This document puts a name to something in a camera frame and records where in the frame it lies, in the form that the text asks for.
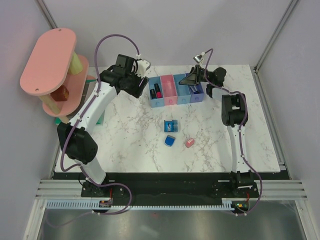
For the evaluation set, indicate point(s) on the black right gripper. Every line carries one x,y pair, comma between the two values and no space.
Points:
193,78

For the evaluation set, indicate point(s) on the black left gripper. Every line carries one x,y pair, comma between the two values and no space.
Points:
137,91

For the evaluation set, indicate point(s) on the white blue marker pen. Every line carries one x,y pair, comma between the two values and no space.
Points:
194,89

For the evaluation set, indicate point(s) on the black blue highlighter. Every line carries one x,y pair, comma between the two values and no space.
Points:
153,94

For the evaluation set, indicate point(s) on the black pink highlighter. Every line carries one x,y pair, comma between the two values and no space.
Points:
157,90

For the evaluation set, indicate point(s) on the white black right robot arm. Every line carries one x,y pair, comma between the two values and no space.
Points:
234,115

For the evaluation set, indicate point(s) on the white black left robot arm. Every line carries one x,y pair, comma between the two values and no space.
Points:
75,137

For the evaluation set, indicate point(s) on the purple drawer bin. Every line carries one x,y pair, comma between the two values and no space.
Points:
196,98

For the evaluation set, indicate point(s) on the sky blue drawer bin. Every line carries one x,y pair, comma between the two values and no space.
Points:
183,91

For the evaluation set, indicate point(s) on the pink drawer bin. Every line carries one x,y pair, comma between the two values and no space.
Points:
169,91

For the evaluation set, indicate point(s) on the stack of books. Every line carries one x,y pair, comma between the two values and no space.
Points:
88,89

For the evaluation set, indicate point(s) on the light blue drawer bin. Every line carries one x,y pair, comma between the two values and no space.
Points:
155,103

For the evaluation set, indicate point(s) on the blue round tape jar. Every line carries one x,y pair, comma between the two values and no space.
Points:
171,126

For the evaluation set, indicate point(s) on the brown block on shelf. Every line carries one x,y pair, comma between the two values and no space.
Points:
61,94

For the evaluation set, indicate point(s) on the pink eraser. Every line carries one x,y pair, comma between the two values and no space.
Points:
190,142

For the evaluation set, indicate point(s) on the pink tiered wooden shelf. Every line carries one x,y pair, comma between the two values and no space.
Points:
53,62

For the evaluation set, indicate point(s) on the blue pencil sharpener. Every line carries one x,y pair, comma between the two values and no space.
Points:
169,140

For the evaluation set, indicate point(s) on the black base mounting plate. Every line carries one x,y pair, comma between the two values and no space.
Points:
177,188

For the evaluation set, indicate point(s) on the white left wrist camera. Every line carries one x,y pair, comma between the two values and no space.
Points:
142,67

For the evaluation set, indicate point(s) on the white slotted cable duct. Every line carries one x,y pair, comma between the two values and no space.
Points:
64,204

